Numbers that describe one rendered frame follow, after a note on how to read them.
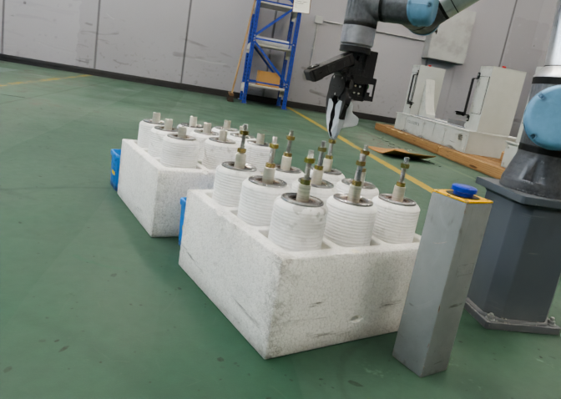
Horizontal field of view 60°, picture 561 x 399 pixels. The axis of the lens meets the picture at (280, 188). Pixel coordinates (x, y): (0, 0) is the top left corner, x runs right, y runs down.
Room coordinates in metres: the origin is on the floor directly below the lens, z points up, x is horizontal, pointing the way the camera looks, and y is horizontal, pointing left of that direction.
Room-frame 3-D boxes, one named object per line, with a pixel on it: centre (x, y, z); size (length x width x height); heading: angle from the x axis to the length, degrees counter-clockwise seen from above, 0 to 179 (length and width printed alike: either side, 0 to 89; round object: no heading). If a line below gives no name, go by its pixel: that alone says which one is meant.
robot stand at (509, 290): (1.08, -0.56, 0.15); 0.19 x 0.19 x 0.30; 10
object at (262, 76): (6.99, 0.43, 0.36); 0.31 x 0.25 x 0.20; 100
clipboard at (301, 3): (6.69, 0.14, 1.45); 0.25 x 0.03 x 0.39; 100
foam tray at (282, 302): (0.99, -0.07, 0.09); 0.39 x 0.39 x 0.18; 35
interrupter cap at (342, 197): (0.89, -0.14, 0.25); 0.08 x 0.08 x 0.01
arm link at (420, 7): (1.13, -0.21, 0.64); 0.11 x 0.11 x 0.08; 64
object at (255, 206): (0.92, 0.03, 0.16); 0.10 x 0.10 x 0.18
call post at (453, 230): (0.79, -0.30, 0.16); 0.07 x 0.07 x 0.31; 35
